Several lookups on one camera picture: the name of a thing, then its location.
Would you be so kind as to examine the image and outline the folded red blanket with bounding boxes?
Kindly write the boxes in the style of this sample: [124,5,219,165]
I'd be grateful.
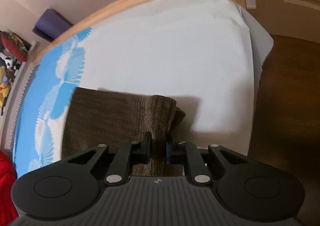
[0,150,19,226]

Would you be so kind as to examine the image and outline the yellow bear plush toy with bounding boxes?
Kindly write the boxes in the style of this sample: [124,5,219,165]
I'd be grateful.
[0,65,12,107]

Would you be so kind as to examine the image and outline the blue white printed bed sheet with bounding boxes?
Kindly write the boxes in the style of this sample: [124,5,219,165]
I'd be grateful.
[12,0,274,175]

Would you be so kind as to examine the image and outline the dark brown corduroy pants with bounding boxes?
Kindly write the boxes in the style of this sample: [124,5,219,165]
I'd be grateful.
[61,87,187,177]

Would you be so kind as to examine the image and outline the red patterned cushion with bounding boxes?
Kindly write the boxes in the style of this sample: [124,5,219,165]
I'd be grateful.
[0,31,32,62]

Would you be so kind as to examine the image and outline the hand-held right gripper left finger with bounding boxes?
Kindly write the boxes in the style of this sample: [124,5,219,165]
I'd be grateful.
[67,131,152,186]

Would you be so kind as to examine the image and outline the panda plush toy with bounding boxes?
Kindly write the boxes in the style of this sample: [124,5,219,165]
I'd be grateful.
[2,57,18,70]

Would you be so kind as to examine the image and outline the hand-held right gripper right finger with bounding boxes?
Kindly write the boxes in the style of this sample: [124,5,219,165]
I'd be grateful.
[166,141,248,187]

